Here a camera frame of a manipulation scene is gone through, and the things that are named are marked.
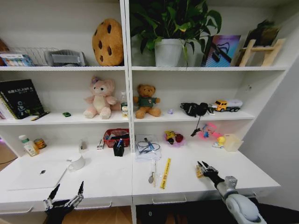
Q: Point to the spiral bound notebook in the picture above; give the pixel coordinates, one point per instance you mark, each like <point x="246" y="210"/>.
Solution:
<point x="5" y="109"/>

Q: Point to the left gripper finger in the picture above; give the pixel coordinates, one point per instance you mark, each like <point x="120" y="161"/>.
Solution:
<point x="80" y="190"/>
<point x="53" y="194"/>

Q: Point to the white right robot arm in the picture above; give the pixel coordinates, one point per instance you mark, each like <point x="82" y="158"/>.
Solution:
<point x="243" y="207"/>

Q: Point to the yellow toy truck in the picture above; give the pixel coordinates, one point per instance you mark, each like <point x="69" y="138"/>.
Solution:
<point x="225" y="105"/>

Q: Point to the brown teddy bear green shirt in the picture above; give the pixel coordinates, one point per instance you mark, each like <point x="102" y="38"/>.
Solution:
<point x="146" y="101"/>

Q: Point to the brown round object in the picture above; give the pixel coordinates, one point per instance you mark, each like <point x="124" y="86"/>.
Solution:
<point x="2" y="46"/>

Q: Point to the black hardcover book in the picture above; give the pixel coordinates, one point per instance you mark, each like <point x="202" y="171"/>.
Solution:
<point x="22" y="98"/>

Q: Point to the small yellow block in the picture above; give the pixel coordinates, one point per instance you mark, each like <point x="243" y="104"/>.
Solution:
<point x="199" y="173"/>

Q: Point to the yellow duck figurine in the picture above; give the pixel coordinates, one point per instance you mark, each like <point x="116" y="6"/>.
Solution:
<point x="219" y="142"/>

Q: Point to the white laptop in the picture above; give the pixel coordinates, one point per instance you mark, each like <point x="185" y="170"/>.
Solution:
<point x="35" y="175"/>

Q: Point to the yellow ruler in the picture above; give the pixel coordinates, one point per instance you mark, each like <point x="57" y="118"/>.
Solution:
<point x="165" y="173"/>

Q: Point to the yellow tin can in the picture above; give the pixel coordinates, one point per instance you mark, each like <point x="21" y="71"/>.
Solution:
<point x="40" y="143"/>

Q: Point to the white plant pot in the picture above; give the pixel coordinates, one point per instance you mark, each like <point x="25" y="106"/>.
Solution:
<point x="168" y="53"/>

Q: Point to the white ceramic mug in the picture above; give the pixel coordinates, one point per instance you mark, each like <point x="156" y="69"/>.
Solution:
<point x="77" y="162"/>

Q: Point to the yellow and black toy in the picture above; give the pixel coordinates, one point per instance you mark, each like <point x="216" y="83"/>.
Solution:
<point x="170" y="135"/>

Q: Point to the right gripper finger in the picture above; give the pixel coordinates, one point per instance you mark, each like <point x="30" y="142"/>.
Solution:
<point x="208" y="167"/>
<point x="201" y="168"/>

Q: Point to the small white carton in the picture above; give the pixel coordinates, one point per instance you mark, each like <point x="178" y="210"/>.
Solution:
<point x="100" y="144"/>

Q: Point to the red round toy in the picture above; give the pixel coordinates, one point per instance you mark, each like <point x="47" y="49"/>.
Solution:
<point x="179" y="138"/>

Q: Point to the grey fabric pouch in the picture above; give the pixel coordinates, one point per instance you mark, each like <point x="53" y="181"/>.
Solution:
<point x="66" y="58"/>

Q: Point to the green leafy plant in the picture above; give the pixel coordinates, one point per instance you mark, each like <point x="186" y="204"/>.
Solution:
<point x="172" y="16"/>

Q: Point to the white shelf desk unit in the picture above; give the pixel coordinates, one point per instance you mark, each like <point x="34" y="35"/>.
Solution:
<point x="105" y="177"/>

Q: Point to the black and yellow pen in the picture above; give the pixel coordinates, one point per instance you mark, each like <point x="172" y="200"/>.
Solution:
<point x="40" y="116"/>

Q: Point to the pink shallow bowl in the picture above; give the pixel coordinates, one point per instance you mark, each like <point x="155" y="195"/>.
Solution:
<point x="180" y="143"/>

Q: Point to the clear drinking glass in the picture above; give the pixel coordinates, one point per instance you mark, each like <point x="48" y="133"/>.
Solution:
<point x="82" y="145"/>

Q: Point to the translucent plastic box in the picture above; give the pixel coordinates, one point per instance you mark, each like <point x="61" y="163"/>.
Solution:
<point x="232" y="142"/>

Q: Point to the pink plush animal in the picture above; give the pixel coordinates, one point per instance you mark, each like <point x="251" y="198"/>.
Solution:
<point x="100" y="100"/>

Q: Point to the wooden easel stand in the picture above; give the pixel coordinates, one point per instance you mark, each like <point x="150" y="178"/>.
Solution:
<point x="254" y="50"/>

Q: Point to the dark framed picture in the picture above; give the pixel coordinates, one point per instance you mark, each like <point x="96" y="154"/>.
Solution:
<point x="264" y="33"/>

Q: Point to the small purple trinket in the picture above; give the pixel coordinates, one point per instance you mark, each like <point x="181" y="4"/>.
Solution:
<point x="170" y="111"/>

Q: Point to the small green toy car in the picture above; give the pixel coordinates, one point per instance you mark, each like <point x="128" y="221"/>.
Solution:
<point x="66" y="114"/>

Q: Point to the red plastic basket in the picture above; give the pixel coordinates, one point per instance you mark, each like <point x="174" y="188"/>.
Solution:
<point x="112" y="136"/>

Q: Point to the white bottle green cap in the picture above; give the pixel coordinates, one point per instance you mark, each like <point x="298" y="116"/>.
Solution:
<point x="28" y="145"/>

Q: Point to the pink plastic toy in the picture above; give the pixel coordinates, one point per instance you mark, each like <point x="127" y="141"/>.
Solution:
<point x="211" y="131"/>

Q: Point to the clear plastic drink bottle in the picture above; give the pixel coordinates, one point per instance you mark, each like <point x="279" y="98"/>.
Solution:
<point x="124" y="105"/>

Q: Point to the chocolate chip cookie pillow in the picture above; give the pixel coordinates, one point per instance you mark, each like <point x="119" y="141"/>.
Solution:
<point x="108" y="42"/>

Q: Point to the colourful purple blue book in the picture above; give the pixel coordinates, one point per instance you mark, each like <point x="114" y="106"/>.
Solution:
<point x="222" y="51"/>

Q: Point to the black pen holder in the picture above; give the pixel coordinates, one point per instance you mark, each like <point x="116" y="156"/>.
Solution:
<point x="118" y="150"/>

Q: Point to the blue printed box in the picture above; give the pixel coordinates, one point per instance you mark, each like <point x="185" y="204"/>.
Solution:
<point x="15" y="60"/>

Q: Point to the blue pen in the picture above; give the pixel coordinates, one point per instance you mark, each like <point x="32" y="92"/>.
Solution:
<point x="120" y="142"/>

